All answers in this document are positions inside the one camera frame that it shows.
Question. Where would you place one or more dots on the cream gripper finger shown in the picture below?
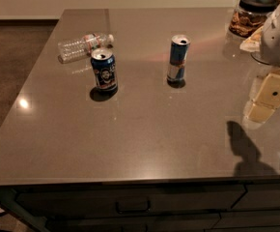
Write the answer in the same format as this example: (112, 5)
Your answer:
(264, 97)

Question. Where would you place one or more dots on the blue pepsi can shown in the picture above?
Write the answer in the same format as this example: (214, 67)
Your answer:
(104, 67)

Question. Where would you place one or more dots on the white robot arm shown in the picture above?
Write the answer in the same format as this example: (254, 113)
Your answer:
(269, 52)

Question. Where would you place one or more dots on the blue silver red bull can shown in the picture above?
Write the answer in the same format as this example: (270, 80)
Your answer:
(178, 52)

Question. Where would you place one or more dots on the glass jar with black lid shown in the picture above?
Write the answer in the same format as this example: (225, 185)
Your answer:
(249, 15)

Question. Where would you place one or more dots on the dark right cabinet drawer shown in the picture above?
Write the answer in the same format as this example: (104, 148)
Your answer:
(260, 197)

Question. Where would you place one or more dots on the clear plastic water bottle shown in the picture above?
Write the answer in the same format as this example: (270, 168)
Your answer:
(71, 50)

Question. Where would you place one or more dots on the dark cabinet drawer with handle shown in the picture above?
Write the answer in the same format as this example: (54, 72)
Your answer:
(105, 203)

